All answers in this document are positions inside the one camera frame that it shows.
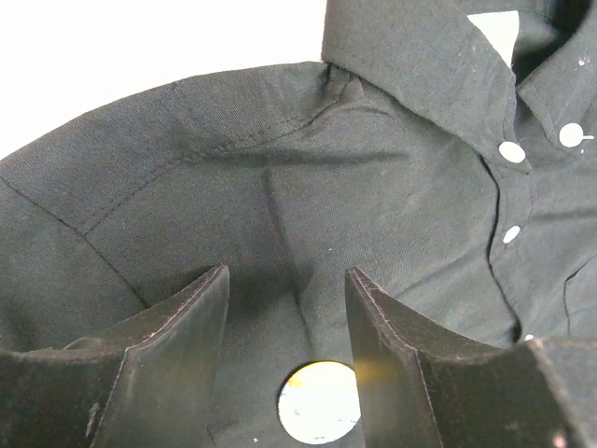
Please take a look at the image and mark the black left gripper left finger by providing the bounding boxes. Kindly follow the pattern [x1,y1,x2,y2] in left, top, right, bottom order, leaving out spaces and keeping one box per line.
[1,266,229,447]

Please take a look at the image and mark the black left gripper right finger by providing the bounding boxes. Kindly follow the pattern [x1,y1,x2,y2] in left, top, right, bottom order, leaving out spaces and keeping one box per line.
[345,268,596,447]

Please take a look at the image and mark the round blue gold brooch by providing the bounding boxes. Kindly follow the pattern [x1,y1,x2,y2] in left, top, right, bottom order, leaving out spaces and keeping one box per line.
[277,361,361,445]

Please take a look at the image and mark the black button-up shirt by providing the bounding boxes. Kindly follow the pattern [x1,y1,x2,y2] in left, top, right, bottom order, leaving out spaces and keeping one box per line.
[1,1,596,447]

